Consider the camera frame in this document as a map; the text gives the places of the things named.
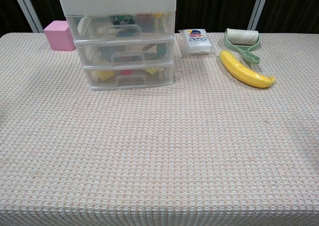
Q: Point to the clear plastic box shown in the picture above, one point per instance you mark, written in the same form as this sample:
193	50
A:
154	29

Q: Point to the clear drawer with yellow block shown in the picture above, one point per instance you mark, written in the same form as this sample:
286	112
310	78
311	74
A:
154	82

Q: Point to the clear drawer with dark items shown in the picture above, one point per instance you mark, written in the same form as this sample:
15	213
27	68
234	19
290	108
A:
152	56

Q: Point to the beige checkered tablecloth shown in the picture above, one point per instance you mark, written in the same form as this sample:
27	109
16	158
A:
159	148

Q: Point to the white packaged sponge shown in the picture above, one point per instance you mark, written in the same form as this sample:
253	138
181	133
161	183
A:
198	45

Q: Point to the green black toy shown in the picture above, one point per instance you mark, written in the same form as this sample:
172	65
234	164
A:
123	24

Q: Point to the yellow banana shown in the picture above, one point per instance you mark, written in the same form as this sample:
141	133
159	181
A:
244	73

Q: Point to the green lint roller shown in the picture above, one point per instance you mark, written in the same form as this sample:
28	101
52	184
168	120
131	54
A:
243	36

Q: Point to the pink cube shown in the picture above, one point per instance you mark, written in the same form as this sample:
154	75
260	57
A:
59	38

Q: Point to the white plastic organizer frame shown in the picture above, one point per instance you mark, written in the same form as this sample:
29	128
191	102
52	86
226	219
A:
117	4

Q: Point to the grey metal frame post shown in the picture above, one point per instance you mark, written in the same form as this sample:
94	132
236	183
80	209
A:
28	10
258	9

